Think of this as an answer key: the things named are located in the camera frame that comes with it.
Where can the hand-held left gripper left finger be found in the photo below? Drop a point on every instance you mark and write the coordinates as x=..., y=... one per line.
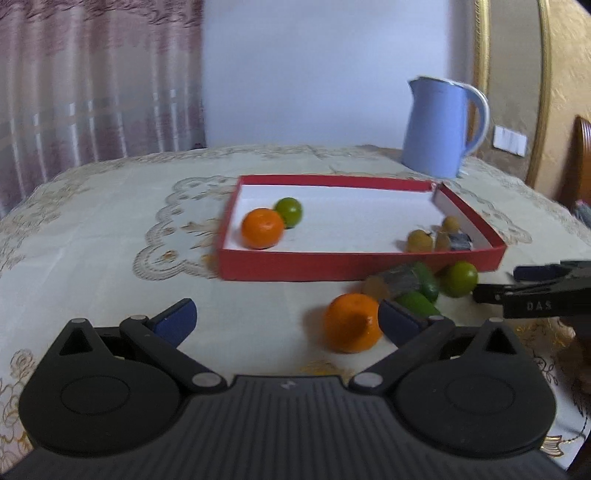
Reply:
x=178, y=321

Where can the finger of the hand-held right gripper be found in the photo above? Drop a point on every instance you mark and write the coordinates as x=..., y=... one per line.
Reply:
x=489, y=294
x=538, y=273

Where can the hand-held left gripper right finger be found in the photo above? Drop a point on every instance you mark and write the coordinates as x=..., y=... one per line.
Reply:
x=397, y=318

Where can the cut green cucumber chunk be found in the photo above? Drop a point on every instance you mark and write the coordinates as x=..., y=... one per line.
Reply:
x=418, y=303

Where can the large green lime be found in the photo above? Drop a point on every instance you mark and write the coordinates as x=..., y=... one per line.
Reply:
x=458, y=278

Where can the orange mandarin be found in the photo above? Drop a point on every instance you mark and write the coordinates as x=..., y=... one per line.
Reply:
x=351, y=323
x=262, y=228

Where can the brown longan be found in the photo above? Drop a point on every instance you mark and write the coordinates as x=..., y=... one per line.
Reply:
x=418, y=241
x=450, y=224

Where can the red cardboard box tray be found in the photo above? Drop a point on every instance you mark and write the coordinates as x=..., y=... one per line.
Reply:
x=295, y=266

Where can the small green lime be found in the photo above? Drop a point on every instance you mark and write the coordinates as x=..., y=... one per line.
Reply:
x=290, y=210

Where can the wooden chair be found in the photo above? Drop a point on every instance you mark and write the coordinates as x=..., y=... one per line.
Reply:
x=582, y=157

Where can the blue electric kettle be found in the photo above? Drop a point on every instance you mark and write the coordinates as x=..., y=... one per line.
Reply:
x=434, y=129

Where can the gold moulding strip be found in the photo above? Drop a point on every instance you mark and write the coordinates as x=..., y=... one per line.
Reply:
x=542, y=92
x=482, y=46

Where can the pink patterned curtain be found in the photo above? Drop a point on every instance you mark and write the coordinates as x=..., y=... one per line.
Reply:
x=92, y=92

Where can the white wall light switch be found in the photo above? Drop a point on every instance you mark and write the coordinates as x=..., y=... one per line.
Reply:
x=510, y=140

